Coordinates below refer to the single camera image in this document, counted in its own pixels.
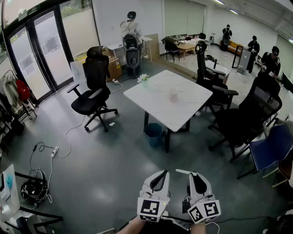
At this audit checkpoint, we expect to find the glass vase with white flowers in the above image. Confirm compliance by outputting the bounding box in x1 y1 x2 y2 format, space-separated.
137 73 150 89

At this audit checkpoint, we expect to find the black floor cable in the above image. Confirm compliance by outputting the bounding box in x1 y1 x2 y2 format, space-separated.
206 215 277 225
29 141 55 171

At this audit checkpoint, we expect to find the black padded office chair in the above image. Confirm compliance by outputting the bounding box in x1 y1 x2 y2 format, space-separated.
66 45 119 133

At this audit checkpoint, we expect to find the black framed grey panel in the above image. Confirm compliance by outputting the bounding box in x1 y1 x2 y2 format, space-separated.
231 45 253 75

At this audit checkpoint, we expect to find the white marble table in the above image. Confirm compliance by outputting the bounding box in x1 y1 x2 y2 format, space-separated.
123 69 214 154

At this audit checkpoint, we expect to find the person's right forearm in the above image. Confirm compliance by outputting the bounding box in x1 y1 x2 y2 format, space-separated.
190 223 206 234

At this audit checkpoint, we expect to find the white side table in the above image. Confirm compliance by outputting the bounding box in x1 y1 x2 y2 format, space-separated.
0 164 22 223

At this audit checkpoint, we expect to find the person's left forearm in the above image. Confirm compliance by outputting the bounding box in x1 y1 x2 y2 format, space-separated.
116 216 147 234

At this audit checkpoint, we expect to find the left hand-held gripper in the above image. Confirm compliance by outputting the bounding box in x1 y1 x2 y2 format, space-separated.
136 170 171 223

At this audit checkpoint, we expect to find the cardboard box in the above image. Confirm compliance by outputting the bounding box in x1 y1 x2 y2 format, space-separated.
106 56 123 83

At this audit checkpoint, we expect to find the small white desk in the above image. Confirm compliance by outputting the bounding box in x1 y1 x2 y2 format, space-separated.
106 36 153 64

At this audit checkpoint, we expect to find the teal trash bin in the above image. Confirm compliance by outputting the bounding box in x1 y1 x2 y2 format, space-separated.
144 122 163 148

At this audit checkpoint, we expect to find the black mesh office chair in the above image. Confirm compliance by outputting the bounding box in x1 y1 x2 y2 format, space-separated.
207 72 283 164

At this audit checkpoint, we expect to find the black monitor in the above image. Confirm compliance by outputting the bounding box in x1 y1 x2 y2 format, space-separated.
282 72 293 92

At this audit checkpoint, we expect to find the white floor cable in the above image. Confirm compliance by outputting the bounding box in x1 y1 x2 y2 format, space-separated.
47 115 86 204

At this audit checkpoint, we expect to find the black chair behind table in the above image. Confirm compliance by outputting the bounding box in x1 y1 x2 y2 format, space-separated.
194 40 239 119

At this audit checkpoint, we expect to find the black framed glass door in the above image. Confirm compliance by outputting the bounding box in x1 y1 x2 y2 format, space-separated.
3 4 75 103

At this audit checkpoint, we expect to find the small black chair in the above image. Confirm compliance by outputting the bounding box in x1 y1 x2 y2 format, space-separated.
161 36 181 63

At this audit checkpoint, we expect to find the wooden board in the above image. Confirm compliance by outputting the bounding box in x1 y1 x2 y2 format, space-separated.
144 33 160 62

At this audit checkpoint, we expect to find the coat rack with clothes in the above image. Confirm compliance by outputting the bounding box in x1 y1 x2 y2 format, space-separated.
0 69 39 138

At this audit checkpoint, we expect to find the white plastic tube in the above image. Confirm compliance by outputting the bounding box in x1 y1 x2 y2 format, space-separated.
175 169 197 177

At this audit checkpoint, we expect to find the blue plastic chair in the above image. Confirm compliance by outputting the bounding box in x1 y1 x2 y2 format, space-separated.
236 124 293 180

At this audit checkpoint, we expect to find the low wooden table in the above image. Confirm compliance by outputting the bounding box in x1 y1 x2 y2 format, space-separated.
177 43 196 61

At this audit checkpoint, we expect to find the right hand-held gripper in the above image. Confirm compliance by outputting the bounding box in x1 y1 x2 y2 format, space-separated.
182 173 222 224

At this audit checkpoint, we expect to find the red bag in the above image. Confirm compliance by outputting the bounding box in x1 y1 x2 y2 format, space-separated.
16 79 31 101

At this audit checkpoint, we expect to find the orange sofa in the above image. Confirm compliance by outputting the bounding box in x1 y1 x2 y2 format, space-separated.
219 40 244 56

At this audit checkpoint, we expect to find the black bag with cables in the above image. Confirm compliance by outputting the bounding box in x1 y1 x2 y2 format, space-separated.
20 168 49 202

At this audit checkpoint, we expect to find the grey floor appliance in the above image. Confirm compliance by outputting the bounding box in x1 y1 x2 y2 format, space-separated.
123 34 141 79

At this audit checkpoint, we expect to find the translucent plastic cup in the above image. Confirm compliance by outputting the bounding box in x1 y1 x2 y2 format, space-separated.
168 88 178 102

